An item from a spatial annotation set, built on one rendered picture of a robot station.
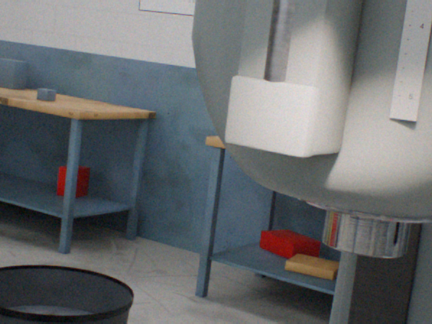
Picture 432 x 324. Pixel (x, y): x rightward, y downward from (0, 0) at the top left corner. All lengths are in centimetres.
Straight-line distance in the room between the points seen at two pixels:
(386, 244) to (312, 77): 14
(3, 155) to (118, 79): 126
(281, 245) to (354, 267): 399
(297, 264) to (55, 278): 207
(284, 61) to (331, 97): 3
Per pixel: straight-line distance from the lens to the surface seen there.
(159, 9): 582
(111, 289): 269
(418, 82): 38
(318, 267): 456
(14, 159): 668
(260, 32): 37
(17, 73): 622
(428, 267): 88
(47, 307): 277
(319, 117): 36
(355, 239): 47
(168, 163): 574
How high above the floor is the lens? 138
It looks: 8 degrees down
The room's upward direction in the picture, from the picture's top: 7 degrees clockwise
